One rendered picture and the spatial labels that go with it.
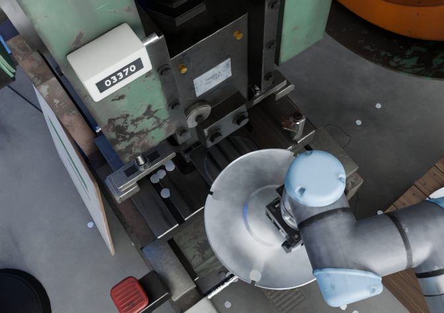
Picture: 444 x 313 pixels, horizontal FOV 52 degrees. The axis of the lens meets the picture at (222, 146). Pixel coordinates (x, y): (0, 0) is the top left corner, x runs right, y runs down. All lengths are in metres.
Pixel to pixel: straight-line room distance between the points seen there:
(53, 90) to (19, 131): 1.01
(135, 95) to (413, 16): 0.49
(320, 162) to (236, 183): 0.39
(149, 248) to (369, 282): 0.63
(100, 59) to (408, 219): 0.41
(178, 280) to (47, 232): 0.92
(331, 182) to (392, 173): 1.31
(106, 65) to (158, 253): 0.70
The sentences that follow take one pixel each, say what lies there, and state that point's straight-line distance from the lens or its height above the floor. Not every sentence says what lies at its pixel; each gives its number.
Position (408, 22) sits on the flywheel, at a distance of 0.87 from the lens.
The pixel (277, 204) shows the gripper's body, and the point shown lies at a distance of 0.81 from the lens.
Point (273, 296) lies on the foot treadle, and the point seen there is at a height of 0.16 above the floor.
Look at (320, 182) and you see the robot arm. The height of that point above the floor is 1.15.
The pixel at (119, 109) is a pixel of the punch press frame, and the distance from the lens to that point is 0.60.
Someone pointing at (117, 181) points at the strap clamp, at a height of 0.75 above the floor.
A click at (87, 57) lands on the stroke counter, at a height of 1.34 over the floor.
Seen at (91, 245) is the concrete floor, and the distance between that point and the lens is 1.84.
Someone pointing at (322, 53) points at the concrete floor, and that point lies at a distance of 2.12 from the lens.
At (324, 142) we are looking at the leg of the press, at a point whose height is 0.64.
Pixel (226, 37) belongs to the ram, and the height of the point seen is 1.14.
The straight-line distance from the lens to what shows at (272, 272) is 0.94.
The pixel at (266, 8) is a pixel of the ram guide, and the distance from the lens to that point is 0.65.
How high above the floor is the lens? 1.70
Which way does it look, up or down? 66 degrees down
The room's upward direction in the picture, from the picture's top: 7 degrees counter-clockwise
